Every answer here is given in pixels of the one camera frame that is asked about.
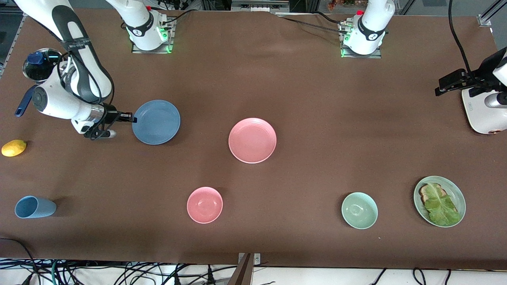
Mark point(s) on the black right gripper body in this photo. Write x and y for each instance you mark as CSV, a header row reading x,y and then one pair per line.
x,y
110,115

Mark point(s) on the blue plate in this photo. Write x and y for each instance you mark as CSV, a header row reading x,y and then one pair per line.
x,y
156,122

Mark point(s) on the pink plate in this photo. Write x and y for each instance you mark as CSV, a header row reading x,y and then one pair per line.
x,y
252,140

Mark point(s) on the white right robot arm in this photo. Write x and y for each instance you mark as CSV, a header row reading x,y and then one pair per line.
x,y
59,107

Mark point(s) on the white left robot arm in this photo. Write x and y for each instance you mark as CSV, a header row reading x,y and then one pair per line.
x,y
370,23

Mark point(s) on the white appliance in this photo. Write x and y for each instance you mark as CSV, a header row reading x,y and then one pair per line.
x,y
481,118

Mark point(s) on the glass lid with blue knob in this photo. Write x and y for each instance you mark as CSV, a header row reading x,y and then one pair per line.
x,y
41,71

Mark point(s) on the blue saucepan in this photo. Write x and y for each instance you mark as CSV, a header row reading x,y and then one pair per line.
x,y
23,105

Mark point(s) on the yellow lemon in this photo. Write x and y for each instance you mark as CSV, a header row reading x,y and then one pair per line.
x,y
14,148

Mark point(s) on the lettuce on toast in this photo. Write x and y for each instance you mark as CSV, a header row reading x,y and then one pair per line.
x,y
425,192

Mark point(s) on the blue cup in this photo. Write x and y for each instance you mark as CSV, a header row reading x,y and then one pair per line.
x,y
35,208

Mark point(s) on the pink bowl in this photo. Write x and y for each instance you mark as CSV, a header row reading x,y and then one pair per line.
x,y
204,205

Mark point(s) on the green lettuce leaf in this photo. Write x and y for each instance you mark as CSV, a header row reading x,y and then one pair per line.
x,y
441,208

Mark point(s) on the green plate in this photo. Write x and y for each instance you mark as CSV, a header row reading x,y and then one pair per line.
x,y
420,206

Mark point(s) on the green bowl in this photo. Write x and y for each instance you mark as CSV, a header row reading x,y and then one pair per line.
x,y
359,210

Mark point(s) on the metal corner bracket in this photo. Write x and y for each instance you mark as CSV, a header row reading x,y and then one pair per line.
x,y
485,21

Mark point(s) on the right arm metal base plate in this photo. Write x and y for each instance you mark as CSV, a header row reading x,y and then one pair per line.
x,y
168,45

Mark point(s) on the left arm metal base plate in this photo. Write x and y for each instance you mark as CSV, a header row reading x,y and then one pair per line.
x,y
360,56

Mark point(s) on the grey metal frame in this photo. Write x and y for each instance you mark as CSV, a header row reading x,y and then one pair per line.
x,y
259,4

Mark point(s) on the small metal bracket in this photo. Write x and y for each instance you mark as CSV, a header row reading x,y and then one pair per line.
x,y
257,259

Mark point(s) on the dark camera pole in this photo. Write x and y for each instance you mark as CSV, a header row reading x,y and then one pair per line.
x,y
242,273

